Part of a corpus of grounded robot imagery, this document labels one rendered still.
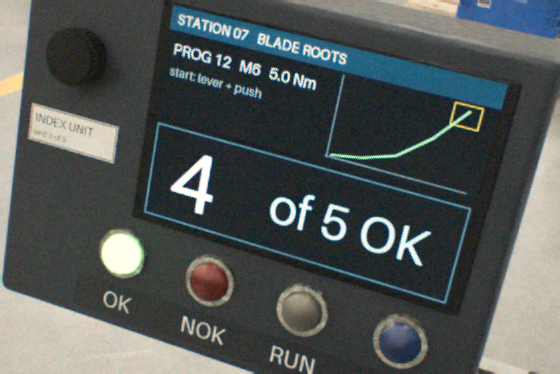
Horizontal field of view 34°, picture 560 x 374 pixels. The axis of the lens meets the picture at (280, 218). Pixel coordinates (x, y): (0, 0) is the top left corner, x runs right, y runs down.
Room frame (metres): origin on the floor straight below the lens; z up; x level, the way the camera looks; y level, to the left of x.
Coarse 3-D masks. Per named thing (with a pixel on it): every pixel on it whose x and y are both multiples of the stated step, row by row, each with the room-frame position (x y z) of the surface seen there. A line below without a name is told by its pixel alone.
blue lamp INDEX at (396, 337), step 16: (384, 320) 0.35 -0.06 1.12; (400, 320) 0.35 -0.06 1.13; (416, 320) 0.35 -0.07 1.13; (384, 336) 0.34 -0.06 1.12; (400, 336) 0.34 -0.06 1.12; (416, 336) 0.34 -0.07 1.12; (384, 352) 0.34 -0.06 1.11; (400, 352) 0.34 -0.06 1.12; (416, 352) 0.34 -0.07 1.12; (400, 368) 0.34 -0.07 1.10
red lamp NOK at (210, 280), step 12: (192, 264) 0.38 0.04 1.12; (204, 264) 0.38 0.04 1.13; (216, 264) 0.38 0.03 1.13; (228, 264) 0.38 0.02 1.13; (192, 276) 0.37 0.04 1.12; (204, 276) 0.37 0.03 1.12; (216, 276) 0.37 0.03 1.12; (228, 276) 0.37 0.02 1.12; (192, 288) 0.37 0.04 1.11; (204, 288) 0.37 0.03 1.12; (216, 288) 0.37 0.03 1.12; (228, 288) 0.37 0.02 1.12; (204, 300) 0.37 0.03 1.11; (216, 300) 0.37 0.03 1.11; (228, 300) 0.37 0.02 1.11
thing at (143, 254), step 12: (120, 228) 0.40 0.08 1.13; (108, 240) 0.39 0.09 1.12; (120, 240) 0.39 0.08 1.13; (132, 240) 0.39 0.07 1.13; (108, 252) 0.39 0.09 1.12; (120, 252) 0.38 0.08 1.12; (132, 252) 0.39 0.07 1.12; (144, 252) 0.39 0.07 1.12; (108, 264) 0.39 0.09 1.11; (120, 264) 0.38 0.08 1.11; (132, 264) 0.38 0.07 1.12; (144, 264) 0.39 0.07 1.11; (120, 276) 0.39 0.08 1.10
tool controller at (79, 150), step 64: (64, 0) 0.44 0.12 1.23; (128, 0) 0.43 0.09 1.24; (192, 0) 0.42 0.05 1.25; (256, 0) 0.41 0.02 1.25; (320, 0) 0.43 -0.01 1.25; (64, 64) 0.42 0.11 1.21; (128, 64) 0.42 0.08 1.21; (192, 64) 0.41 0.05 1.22; (256, 64) 0.40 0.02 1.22; (320, 64) 0.40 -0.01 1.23; (384, 64) 0.39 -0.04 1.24; (448, 64) 0.38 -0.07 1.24; (512, 64) 0.38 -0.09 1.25; (64, 128) 0.42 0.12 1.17; (128, 128) 0.41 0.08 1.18; (192, 128) 0.40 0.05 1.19; (256, 128) 0.39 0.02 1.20; (320, 128) 0.39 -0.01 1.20; (384, 128) 0.38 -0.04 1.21; (448, 128) 0.37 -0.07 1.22; (512, 128) 0.37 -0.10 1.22; (64, 192) 0.41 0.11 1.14; (128, 192) 0.40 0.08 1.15; (256, 192) 0.38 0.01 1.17; (320, 192) 0.38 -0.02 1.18; (384, 192) 0.37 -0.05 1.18; (448, 192) 0.36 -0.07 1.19; (512, 192) 0.36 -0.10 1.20; (64, 256) 0.40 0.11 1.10; (192, 256) 0.38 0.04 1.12; (256, 256) 0.38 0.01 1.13; (320, 256) 0.37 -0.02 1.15; (384, 256) 0.36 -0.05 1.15; (448, 256) 0.35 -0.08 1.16; (128, 320) 0.38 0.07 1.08; (192, 320) 0.37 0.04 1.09; (256, 320) 0.37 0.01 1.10; (448, 320) 0.35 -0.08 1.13
